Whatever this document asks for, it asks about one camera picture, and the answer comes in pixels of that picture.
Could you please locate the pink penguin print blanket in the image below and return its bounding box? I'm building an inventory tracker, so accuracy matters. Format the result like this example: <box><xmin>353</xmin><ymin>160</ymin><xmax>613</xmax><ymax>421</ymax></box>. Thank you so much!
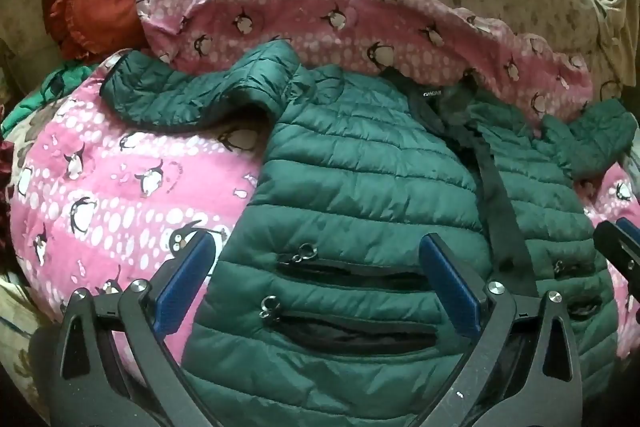
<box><xmin>10</xmin><ymin>0</ymin><xmax>640</xmax><ymax>360</ymax></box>

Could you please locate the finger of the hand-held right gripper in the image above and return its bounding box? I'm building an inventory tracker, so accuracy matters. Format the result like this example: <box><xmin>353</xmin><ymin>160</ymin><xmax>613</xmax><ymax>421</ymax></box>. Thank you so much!
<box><xmin>594</xmin><ymin>217</ymin><xmax>640</xmax><ymax>294</ymax></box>

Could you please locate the green printed cloth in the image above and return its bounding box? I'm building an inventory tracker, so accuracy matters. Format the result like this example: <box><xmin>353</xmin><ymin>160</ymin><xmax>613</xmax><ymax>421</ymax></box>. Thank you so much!
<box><xmin>0</xmin><ymin>62</ymin><xmax>101</xmax><ymax>134</ymax></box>

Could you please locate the dark green puffer jacket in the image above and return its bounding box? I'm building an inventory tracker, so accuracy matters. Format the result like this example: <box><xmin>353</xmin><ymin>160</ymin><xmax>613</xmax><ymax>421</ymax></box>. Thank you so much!
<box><xmin>100</xmin><ymin>41</ymin><xmax>640</xmax><ymax>427</ymax></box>

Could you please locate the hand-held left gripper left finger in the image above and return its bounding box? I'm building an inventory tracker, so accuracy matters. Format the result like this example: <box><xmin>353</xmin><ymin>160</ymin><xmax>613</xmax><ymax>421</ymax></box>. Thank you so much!
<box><xmin>52</xmin><ymin>232</ymin><xmax>221</xmax><ymax>427</ymax></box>

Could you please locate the beige floral cloth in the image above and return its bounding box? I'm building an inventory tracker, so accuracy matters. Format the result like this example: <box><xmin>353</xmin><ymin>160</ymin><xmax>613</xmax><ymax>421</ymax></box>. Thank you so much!
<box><xmin>0</xmin><ymin>107</ymin><xmax>68</xmax><ymax>408</ymax></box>

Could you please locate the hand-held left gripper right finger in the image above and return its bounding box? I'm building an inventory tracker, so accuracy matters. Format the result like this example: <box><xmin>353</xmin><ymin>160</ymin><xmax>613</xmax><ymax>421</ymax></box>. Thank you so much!
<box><xmin>419</xmin><ymin>234</ymin><xmax>584</xmax><ymax>427</ymax></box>

